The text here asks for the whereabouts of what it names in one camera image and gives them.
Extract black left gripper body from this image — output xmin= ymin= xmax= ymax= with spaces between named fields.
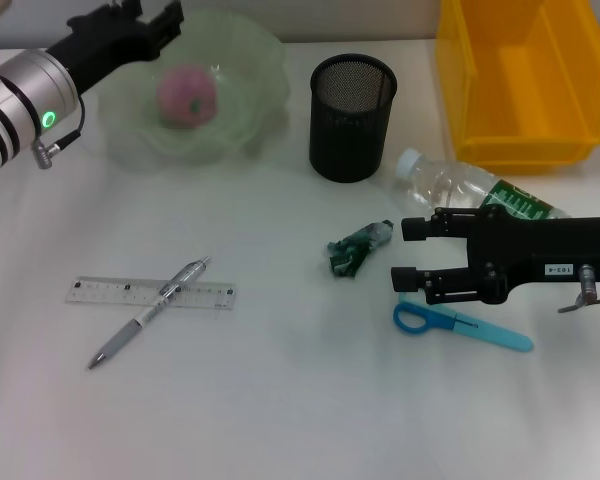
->
xmin=44 ymin=12 xmax=157 ymax=97

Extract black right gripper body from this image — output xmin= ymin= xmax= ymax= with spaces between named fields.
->
xmin=467 ymin=206 xmax=600 ymax=306

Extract clear green-label water bottle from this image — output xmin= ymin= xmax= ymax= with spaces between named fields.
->
xmin=390 ymin=148 xmax=574 ymax=224

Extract blue scissors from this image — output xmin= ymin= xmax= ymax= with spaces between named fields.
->
xmin=392 ymin=292 xmax=535 ymax=354

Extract pink peach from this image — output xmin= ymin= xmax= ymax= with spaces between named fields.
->
xmin=155 ymin=64 xmax=219 ymax=130

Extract green plastic wrapper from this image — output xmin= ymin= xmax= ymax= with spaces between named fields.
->
xmin=326 ymin=218 xmax=396 ymax=279

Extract clear plastic ruler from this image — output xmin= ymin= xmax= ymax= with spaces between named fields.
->
xmin=63 ymin=274 xmax=239 ymax=311

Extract gray retractable pen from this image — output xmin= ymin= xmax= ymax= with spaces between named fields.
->
xmin=86 ymin=255 xmax=213 ymax=371

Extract translucent green fruit plate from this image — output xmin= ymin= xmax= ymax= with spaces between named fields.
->
xmin=97 ymin=9 xmax=291 ymax=169

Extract black mesh pen holder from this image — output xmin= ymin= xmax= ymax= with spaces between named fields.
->
xmin=308 ymin=53 xmax=399 ymax=184

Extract yellow plastic bin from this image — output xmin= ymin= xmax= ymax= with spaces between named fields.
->
xmin=434 ymin=0 xmax=600 ymax=174

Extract right arm connector cable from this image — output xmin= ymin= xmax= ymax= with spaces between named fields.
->
xmin=558 ymin=262 xmax=600 ymax=315

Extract arm connector cable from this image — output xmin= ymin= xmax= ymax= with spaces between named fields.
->
xmin=558 ymin=262 xmax=600 ymax=315
xmin=31 ymin=92 xmax=86 ymax=171

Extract left arm connector cable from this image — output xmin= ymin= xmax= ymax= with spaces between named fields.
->
xmin=31 ymin=92 xmax=86 ymax=171

